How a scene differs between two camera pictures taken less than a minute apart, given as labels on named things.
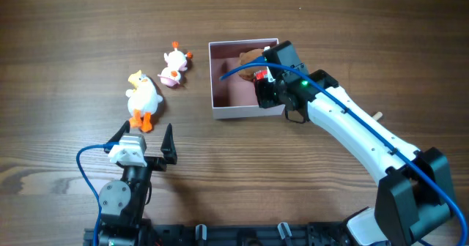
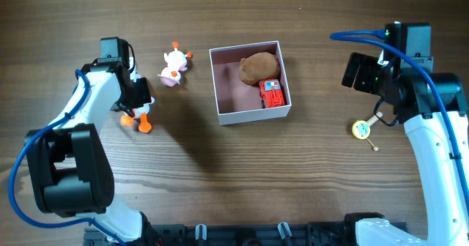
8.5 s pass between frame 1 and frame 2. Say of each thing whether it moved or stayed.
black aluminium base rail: stayed
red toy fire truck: moved
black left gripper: moved
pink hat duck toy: stayed
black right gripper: moved
